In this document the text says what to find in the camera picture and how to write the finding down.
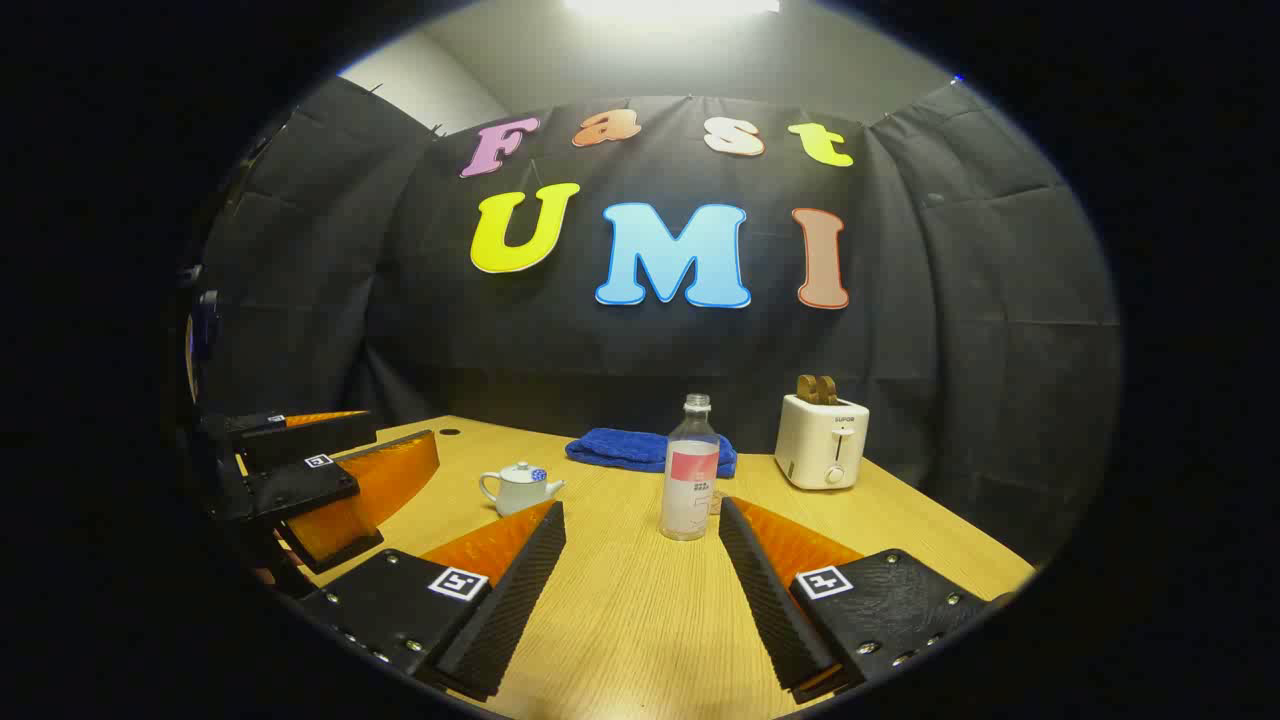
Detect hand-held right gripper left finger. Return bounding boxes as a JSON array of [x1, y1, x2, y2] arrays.
[[298, 500, 568, 703]]

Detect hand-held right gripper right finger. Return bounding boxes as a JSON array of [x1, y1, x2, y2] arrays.
[[718, 496, 1019, 706]]

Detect white teacup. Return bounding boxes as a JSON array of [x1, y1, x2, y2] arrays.
[[479, 470, 567, 517]]

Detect clear water bottle pink label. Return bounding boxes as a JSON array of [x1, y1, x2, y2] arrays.
[[659, 394, 721, 542]]

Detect white toaster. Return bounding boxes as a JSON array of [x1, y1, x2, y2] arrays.
[[774, 393, 871, 491]]

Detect blue towel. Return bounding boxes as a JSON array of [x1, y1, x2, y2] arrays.
[[565, 428, 739, 479]]

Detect black backdrop cloth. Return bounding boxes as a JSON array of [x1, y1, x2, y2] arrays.
[[200, 75, 1123, 561]]

